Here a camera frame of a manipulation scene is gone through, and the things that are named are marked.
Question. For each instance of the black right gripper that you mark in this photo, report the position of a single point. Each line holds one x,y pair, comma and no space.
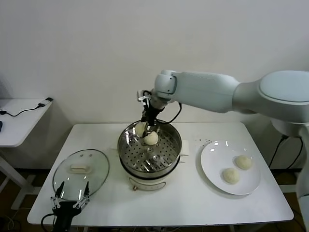
152,114

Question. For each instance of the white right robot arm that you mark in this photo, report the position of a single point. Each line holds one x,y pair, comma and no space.
205,89

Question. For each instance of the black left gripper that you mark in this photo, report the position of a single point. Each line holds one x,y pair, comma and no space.
64,215

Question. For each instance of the steel steamer pot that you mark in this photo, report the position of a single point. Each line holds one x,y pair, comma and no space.
147,182

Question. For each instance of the stainless steel steamer basket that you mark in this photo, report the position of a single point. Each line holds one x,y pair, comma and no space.
164,154

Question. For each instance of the white round plate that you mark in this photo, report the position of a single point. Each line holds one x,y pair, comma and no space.
217,157

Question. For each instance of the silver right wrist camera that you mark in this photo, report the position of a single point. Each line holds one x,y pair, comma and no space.
143,95

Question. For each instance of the white side table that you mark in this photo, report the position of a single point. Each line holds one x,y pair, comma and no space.
21,130

